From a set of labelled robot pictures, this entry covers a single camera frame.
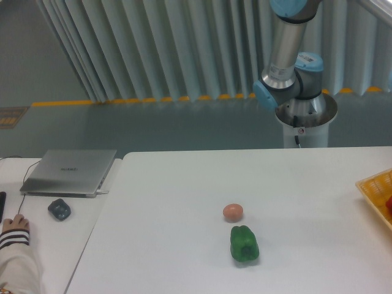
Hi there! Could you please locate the green bell pepper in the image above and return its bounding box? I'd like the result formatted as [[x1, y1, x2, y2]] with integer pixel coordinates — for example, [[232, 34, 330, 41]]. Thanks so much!
[[230, 225, 260, 263]]

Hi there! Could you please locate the silver laptop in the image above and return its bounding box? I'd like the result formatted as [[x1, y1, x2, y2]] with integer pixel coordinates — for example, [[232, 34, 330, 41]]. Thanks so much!
[[20, 149, 116, 198]]

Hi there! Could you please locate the white corrugated partition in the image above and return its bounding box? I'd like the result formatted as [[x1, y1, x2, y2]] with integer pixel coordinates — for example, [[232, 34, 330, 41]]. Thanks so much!
[[38, 1, 391, 102]]

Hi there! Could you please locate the person's hand on mouse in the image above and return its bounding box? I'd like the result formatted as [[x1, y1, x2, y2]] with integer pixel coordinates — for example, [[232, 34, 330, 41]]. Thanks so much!
[[2, 214, 30, 233]]

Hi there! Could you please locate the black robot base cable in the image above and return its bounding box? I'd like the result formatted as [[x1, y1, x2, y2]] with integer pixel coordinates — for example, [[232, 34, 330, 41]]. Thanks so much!
[[292, 115, 301, 149]]

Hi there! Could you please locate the black keyboard edge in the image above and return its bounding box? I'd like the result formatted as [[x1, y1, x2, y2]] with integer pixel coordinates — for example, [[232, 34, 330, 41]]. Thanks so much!
[[0, 191, 7, 223]]

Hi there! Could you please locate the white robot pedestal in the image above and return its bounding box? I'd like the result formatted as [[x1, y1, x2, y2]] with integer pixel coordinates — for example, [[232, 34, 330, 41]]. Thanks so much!
[[275, 93, 337, 148]]

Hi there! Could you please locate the yellow plastic basket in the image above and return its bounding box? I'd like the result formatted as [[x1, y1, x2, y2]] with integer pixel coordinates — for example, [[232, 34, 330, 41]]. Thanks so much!
[[355, 169, 391, 230]]

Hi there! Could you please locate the small dark grey tray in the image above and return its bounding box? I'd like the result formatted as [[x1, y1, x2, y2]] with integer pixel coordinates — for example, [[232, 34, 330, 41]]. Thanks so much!
[[48, 198, 72, 221]]

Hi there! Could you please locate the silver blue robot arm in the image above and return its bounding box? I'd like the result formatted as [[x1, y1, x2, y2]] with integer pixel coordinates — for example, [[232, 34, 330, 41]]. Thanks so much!
[[253, 1, 391, 110]]

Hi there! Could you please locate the white usb plug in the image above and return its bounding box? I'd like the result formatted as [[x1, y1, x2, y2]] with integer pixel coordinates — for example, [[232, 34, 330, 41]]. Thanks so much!
[[96, 190, 109, 195]]

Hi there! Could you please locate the striped beige sleeve forearm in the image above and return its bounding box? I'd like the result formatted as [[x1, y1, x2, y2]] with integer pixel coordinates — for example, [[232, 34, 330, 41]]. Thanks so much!
[[1, 229, 41, 293]]

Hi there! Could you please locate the brown egg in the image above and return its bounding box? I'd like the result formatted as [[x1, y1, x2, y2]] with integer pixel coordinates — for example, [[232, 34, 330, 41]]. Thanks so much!
[[222, 203, 244, 222]]

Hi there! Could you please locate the black laptop cable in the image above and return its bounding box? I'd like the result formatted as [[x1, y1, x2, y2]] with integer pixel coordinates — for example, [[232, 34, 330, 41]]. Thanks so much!
[[0, 156, 45, 217]]

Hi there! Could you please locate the red item in basket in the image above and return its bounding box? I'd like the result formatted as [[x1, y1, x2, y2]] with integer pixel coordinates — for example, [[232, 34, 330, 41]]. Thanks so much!
[[385, 196, 392, 214]]

